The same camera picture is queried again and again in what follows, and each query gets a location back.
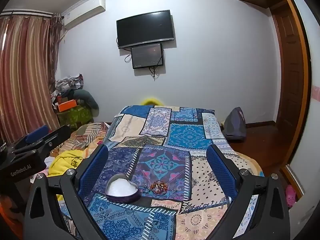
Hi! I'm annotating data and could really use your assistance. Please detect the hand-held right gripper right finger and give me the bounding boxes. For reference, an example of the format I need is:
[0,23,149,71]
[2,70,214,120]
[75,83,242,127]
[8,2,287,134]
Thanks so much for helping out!
[206,144,290,240]

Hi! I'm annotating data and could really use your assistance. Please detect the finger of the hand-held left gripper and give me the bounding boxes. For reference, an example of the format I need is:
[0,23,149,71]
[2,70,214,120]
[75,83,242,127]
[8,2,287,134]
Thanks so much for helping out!
[12,124,72,157]
[7,125,50,153]

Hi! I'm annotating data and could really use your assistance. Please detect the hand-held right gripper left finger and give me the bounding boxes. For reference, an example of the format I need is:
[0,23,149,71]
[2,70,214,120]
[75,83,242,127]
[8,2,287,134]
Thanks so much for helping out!
[24,144,110,240]

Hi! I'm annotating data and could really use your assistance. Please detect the heart-shaped tin box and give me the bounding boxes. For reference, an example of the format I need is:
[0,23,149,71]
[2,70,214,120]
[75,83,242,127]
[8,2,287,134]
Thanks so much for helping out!
[105,173,139,203]

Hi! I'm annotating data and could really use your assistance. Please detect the orange braided bead bracelet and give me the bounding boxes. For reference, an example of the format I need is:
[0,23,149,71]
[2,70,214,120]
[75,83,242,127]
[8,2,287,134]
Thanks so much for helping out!
[150,180,168,195]

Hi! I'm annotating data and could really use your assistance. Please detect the yellow cloth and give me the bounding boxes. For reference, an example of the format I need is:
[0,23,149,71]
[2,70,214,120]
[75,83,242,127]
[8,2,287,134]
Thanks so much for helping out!
[49,150,90,178]

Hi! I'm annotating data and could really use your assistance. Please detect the green patterned box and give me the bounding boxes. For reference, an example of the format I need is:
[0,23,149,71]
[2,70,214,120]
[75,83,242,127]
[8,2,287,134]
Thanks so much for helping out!
[56,105,94,130]

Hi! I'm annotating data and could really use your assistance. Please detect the striped orange blanket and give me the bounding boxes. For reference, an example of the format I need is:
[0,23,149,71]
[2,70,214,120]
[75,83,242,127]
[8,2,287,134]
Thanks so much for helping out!
[54,122,110,159]

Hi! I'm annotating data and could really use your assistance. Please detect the orange box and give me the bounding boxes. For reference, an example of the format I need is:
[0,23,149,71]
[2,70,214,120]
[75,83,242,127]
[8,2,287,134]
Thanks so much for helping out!
[57,99,78,112]

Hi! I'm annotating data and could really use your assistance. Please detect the orange cloth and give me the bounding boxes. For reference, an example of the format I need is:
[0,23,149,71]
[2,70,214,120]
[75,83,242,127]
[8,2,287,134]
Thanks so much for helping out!
[0,196,25,230]

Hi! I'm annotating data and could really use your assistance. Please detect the dark grey bag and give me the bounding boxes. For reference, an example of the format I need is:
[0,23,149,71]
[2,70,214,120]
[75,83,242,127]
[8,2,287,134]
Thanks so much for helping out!
[223,107,247,140]

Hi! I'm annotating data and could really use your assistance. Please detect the pile of clothes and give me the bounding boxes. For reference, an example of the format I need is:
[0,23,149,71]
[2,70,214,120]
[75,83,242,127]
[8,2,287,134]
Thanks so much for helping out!
[51,74,84,98]

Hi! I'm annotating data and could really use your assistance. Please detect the striped pink curtain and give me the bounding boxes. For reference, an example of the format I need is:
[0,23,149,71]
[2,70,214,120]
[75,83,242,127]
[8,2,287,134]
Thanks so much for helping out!
[0,12,63,145]

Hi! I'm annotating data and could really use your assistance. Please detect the patchwork printed blanket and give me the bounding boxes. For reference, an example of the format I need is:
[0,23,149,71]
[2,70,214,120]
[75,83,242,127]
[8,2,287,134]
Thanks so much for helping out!
[60,105,265,240]

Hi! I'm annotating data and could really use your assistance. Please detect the pink slippers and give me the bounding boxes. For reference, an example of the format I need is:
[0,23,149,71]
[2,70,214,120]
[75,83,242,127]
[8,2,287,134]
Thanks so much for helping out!
[285,185,298,208]

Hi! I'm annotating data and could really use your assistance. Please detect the yellow object behind bed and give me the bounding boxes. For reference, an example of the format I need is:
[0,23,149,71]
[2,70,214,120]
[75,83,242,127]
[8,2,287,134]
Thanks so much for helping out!
[141,95,163,106]

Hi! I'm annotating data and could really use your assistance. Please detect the curtain rod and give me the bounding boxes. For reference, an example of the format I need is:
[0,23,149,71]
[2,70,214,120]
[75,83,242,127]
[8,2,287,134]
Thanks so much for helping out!
[0,9,54,18]

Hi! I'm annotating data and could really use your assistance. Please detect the wooden door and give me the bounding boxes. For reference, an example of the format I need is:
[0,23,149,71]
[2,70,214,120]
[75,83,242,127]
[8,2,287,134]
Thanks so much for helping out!
[271,0,304,130]

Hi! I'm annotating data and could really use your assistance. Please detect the white air conditioner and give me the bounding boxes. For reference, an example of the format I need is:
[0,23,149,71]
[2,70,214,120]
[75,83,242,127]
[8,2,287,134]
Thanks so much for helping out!
[61,0,107,29]

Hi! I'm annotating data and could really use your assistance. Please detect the small black wall monitor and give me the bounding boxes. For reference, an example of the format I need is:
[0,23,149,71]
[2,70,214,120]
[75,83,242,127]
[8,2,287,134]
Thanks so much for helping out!
[131,43,164,70]

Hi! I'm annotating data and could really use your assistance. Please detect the wall-mounted black television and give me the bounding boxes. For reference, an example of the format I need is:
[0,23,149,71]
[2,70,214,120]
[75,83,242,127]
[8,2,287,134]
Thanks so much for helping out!
[116,10,175,49]

